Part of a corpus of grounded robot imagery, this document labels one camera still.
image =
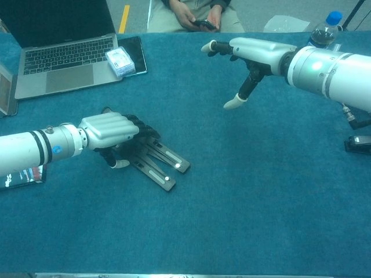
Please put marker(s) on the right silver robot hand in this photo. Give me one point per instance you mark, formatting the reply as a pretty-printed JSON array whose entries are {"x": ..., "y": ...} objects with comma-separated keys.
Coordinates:
[{"x": 261, "y": 53}]

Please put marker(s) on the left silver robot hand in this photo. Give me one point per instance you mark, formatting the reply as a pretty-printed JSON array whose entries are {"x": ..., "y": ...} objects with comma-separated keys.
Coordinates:
[{"x": 110, "y": 130}]

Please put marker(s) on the black folding laptop stand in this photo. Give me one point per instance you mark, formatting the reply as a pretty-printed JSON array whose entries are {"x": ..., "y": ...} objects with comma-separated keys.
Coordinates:
[{"x": 158, "y": 176}]

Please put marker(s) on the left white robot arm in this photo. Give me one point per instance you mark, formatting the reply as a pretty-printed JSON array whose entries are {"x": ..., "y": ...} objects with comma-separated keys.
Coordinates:
[{"x": 29, "y": 147}]

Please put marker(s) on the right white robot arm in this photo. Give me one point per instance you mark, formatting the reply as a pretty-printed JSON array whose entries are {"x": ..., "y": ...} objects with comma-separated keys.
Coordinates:
[{"x": 333, "y": 72}]

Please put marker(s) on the grey open laptop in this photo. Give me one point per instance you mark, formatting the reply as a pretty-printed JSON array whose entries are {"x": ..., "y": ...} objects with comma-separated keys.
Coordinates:
[{"x": 69, "y": 78}]

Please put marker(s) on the white plastic bag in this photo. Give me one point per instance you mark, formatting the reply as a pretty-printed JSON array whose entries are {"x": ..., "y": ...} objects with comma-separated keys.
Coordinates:
[{"x": 284, "y": 24}]

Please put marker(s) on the seated person in khaki trousers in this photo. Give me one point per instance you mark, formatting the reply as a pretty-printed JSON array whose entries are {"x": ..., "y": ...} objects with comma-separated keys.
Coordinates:
[{"x": 226, "y": 20}]

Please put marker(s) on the dark smartphone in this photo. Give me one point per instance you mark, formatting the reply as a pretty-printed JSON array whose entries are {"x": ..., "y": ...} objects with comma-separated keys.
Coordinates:
[{"x": 203, "y": 23}]

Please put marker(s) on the cola bottle with blue cap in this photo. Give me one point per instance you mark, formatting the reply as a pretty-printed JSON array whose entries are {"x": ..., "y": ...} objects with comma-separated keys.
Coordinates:
[{"x": 324, "y": 32}]

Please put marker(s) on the small white card box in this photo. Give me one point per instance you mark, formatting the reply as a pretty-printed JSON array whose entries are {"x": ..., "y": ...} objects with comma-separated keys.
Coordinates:
[{"x": 120, "y": 62}]

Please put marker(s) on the black tablet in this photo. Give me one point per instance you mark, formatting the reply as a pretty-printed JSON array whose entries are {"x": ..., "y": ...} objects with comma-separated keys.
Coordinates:
[{"x": 136, "y": 52}]

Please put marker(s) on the red and blue printed book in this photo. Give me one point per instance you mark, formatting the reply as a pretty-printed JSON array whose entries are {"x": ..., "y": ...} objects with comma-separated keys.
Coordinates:
[{"x": 29, "y": 175}]

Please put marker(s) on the black tripod leg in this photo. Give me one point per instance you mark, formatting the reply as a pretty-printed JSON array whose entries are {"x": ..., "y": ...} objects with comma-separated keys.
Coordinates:
[{"x": 352, "y": 14}]

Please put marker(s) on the wooden block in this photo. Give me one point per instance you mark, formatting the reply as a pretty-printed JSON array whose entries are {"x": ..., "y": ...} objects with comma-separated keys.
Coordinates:
[{"x": 5, "y": 89}]

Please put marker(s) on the black stapler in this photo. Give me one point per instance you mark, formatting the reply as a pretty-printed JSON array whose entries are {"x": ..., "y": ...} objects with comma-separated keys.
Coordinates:
[{"x": 359, "y": 143}]

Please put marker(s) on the teal table cloth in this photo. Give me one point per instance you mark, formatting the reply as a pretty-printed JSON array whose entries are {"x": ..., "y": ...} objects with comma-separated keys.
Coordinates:
[{"x": 232, "y": 217}]

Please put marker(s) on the aluminium frame rail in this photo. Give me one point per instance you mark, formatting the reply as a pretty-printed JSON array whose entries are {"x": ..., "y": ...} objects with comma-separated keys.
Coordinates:
[{"x": 174, "y": 275}]

